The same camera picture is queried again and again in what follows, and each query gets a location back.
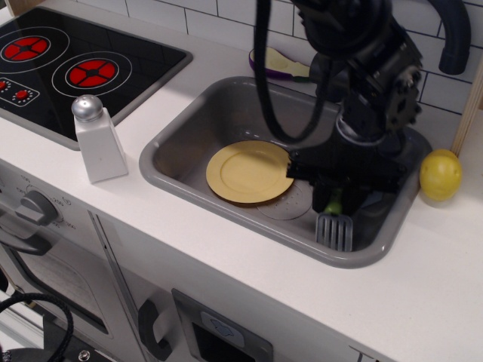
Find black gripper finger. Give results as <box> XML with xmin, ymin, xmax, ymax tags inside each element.
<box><xmin>341</xmin><ymin>188</ymin><xmax>372</xmax><ymax>216</ymax></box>
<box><xmin>312</xmin><ymin>184</ymin><xmax>332</xmax><ymax>213</ymax></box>

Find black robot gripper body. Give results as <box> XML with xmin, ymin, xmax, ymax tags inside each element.
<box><xmin>287</xmin><ymin>130</ymin><xmax>408</xmax><ymax>192</ymax></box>

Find green handled grey spatula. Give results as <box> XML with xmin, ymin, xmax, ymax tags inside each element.
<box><xmin>316</xmin><ymin>189</ymin><xmax>353</xmax><ymax>252</ymax></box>

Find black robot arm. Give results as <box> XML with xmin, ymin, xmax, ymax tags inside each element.
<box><xmin>288</xmin><ymin>1</ymin><xmax>421</xmax><ymax>213</ymax></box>

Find yellow plastic plate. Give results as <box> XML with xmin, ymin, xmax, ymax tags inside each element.
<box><xmin>205</xmin><ymin>140</ymin><xmax>294</xmax><ymax>204</ymax></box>

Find grey sink basin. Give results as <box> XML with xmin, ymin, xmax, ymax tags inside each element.
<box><xmin>140</xmin><ymin>77</ymin><xmax>431</xmax><ymax>268</ymax></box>

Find grey blue cube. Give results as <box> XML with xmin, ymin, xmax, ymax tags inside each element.
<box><xmin>361</xmin><ymin>191</ymin><xmax>395</xmax><ymax>209</ymax></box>

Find yellow toy lemon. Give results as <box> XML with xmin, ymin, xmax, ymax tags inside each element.
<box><xmin>419</xmin><ymin>149</ymin><xmax>463</xmax><ymax>201</ymax></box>

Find purple toy eggplant half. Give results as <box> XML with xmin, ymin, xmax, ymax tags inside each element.
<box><xmin>264</xmin><ymin>47</ymin><xmax>309</xmax><ymax>83</ymax></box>

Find dark grey faucet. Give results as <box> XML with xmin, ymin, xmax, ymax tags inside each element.
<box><xmin>429</xmin><ymin>0</ymin><xmax>472</xmax><ymax>75</ymax></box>

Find grey dishwasher panel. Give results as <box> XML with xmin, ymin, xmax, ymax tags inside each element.
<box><xmin>171</xmin><ymin>289</ymin><xmax>274</xmax><ymax>362</ymax></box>

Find white salt shaker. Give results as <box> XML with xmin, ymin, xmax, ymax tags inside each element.
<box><xmin>71</xmin><ymin>94</ymin><xmax>128</xmax><ymax>183</ymax></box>

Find grey oven knob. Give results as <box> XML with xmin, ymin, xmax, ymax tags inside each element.
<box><xmin>15</xmin><ymin>190</ymin><xmax>59</xmax><ymax>226</ymax></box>

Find black toy stovetop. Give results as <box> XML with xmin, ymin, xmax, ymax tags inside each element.
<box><xmin>1</xmin><ymin>7</ymin><xmax>193</xmax><ymax>150</ymax></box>

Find wooden shelf post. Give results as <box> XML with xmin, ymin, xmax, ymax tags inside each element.
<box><xmin>451</xmin><ymin>59</ymin><xmax>483</xmax><ymax>156</ymax></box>

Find black braided cable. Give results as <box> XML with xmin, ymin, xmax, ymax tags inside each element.
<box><xmin>0</xmin><ymin>293</ymin><xmax>74</xmax><ymax>362</ymax></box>
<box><xmin>252</xmin><ymin>0</ymin><xmax>335</xmax><ymax>144</ymax></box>

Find dark grey cabinet handle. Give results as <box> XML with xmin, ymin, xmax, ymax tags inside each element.
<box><xmin>137</xmin><ymin>299</ymin><xmax>173</xmax><ymax>361</ymax></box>

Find grey oven door handle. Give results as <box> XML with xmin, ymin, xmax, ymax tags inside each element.
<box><xmin>1</xmin><ymin>212</ymin><xmax>53</xmax><ymax>256</ymax></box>

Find black lower braided cable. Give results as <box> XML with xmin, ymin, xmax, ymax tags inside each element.
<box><xmin>0</xmin><ymin>293</ymin><xmax>74</xmax><ymax>362</ymax></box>

